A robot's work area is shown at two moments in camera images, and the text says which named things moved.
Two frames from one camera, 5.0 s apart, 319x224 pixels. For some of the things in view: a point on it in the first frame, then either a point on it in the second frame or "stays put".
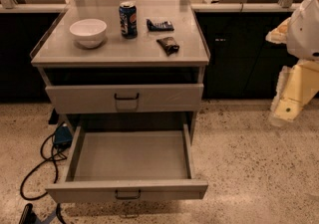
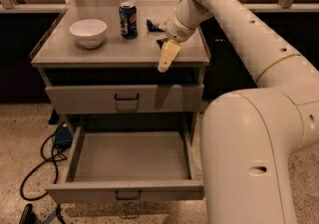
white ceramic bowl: (89, 33) stays put
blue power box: (62, 137) stays put
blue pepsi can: (128, 17) stays put
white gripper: (305, 32) → (175, 28)
